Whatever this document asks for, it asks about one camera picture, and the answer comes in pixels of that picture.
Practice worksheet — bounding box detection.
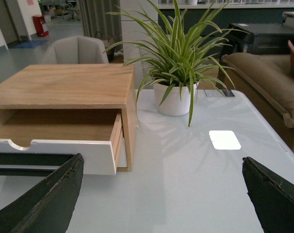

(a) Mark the white drawer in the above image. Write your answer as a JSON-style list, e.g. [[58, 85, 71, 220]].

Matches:
[[0, 109, 123, 175]]

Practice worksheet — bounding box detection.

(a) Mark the red fire extinguisher box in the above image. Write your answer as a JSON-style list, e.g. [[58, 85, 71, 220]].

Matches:
[[32, 15, 49, 37]]

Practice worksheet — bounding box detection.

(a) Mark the wooden drawer cabinet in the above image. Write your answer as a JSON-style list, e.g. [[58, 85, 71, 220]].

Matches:
[[0, 64, 137, 172]]

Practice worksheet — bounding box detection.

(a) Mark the white plant pot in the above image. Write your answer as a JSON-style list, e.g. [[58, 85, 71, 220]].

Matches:
[[153, 83, 199, 117]]

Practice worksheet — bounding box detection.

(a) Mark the grey armchair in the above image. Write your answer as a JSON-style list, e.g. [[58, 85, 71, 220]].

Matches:
[[40, 36, 109, 65]]

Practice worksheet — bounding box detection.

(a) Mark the brown sofa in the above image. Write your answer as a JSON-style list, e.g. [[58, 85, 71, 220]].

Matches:
[[218, 52, 294, 153]]

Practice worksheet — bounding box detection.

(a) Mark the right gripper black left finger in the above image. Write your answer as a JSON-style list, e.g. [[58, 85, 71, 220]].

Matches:
[[0, 153, 84, 233]]

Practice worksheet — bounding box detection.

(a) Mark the green spider plant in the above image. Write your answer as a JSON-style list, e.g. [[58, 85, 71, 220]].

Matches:
[[102, 0, 249, 133]]

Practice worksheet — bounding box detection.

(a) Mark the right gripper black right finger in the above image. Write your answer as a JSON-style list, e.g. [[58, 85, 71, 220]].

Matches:
[[242, 157, 294, 233]]

